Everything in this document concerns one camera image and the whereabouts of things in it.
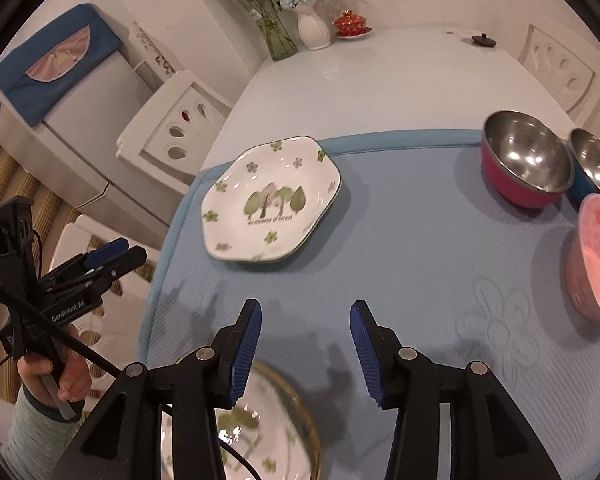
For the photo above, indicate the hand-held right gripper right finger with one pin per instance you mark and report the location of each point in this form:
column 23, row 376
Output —
column 365, row 355

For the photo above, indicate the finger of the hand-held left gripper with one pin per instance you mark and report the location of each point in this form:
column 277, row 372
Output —
column 127, row 260
column 107, row 250

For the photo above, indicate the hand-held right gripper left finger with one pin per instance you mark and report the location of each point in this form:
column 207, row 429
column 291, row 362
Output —
column 245, row 355

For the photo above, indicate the white tree-print plate gold rim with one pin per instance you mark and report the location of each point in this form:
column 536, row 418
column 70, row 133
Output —
column 280, row 440

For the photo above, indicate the white tree-print plate dark rim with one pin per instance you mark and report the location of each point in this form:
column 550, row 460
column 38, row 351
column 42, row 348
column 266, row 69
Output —
column 280, row 240

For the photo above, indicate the pink cartoon bowl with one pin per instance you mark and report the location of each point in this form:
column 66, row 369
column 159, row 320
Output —
column 597, row 260

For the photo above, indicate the blue steel bowl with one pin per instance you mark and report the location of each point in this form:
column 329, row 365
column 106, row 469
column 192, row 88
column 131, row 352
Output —
column 597, row 160

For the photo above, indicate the person's left forearm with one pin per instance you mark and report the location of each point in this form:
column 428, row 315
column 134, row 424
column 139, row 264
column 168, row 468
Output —
column 35, row 435

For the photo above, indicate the person's left hand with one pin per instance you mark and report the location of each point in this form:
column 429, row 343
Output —
column 72, row 375

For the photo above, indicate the light blue table mat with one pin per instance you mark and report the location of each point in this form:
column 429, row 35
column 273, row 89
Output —
column 430, row 260

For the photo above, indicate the white refrigerator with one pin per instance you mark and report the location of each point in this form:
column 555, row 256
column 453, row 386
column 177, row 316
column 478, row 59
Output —
column 105, row 110

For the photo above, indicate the blue and pink cloth cover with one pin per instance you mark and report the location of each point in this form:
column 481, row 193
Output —
column 30, row 95

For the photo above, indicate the white patterned panel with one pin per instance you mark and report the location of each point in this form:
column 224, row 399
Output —
column 152, row 50

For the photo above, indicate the glass vase with green stems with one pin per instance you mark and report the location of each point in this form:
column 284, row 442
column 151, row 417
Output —
column 280, row 42

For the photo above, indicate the white ceramic vase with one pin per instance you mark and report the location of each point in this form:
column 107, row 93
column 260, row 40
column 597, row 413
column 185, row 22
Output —
column 314, row 32

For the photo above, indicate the red patterned saucer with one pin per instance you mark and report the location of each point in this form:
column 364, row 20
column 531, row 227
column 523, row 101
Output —
column 362, row 33

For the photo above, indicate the red lidded teacup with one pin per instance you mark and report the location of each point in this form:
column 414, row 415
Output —
column 349, row 22

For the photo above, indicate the black teapot lid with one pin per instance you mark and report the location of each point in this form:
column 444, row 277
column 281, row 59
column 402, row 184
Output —
column 482, row 40

